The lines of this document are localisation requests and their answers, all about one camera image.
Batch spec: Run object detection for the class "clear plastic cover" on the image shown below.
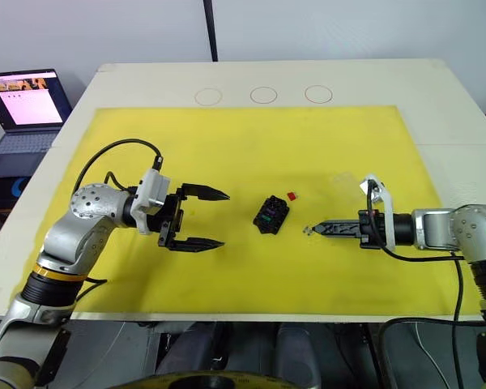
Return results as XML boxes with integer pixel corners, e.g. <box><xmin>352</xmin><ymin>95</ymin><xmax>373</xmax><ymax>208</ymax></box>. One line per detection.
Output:
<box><xmin>330</xmin><ymin>171</ymin><xmax>360</xmax><ymax>203</ymax></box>

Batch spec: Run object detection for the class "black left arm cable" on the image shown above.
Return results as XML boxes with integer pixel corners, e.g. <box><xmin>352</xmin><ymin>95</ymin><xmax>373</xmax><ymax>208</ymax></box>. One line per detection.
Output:
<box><xmin>75</xmin><ymin>139</ymin><xmax>164</xmax><ymax>196</ymax></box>

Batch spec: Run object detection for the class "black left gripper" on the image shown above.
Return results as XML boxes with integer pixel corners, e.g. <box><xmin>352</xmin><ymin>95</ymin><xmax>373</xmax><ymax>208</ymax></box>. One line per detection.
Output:
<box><xmin>147</xmin><ymin>183</ymin><xmax>232</xmax><ymax>254</ymax></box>

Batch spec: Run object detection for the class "open laptop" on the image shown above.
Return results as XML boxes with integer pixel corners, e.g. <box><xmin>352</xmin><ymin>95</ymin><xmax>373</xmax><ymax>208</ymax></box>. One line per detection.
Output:
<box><xmin>0</xmin><ymin>68</ymin><xmax>74</xmax><ymax>156</ymax></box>

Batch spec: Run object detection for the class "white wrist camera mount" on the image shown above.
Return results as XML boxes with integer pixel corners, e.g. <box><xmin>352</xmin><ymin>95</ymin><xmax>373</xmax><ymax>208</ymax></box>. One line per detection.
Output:
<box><xmin>130</xmin><ymin>169</ymin><xmax>172</xmax><ymax>237</ymax></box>
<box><xmin>359</xmin><ymin>173</ymin><xmax>398</xmax><ymax>250</ymax></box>

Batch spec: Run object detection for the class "yellowish round disc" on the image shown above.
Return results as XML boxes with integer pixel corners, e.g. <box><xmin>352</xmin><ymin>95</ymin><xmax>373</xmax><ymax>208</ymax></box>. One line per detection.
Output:
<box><xmin>115</xmin><ymin>370</ymin><xmax>296</xmax><ymax>389</ymax></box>

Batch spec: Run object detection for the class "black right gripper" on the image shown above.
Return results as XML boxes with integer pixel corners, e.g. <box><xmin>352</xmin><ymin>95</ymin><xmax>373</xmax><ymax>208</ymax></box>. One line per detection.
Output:
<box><xmin>310</xmin><ymin>207</ymin><xmax>387</xmax><ymax>250</ymax></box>

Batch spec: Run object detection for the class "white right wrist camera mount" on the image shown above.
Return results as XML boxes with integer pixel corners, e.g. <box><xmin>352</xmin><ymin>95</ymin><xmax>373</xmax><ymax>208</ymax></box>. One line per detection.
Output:
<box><xmin>359</xmin><ymin>173</ymin><xmax>398</xmax><ymax>250</ymax></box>

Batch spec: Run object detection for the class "black vertical pole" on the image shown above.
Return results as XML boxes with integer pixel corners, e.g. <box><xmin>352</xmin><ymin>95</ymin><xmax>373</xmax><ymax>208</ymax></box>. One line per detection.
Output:
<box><xmin>203</xmin><ymin>0</ymin><xmax>220</xmax><ymax>62</ymax></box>

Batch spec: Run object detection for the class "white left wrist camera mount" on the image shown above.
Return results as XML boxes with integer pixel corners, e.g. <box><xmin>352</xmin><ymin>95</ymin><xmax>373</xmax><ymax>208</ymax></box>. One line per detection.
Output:
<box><xmin>130</xmin><ymin>169</ymin><xmax>172</xmax><ymax>237</ymax></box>

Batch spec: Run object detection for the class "dark rounded shape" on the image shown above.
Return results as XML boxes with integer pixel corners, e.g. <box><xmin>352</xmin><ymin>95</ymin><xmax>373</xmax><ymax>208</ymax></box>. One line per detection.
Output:
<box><xmin>274</xmin><ymin>323</ymin><xmax>322</xmax><ymax>389</ymax></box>

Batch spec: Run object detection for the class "yellow mat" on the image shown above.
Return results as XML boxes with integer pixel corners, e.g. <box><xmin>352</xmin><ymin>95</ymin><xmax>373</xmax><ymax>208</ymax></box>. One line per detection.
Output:
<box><xmin>70</xmin><ymin>105</ymin><xmax>473</xmax><ymax>321</ymax></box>

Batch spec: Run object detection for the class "black fuse box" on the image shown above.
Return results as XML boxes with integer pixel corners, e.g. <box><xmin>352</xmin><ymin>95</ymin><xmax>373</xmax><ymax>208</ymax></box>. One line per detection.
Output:
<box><xmin>253</xmin><ymin>194</ymin><xmax>291</xmax><ymax>237</ymax></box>

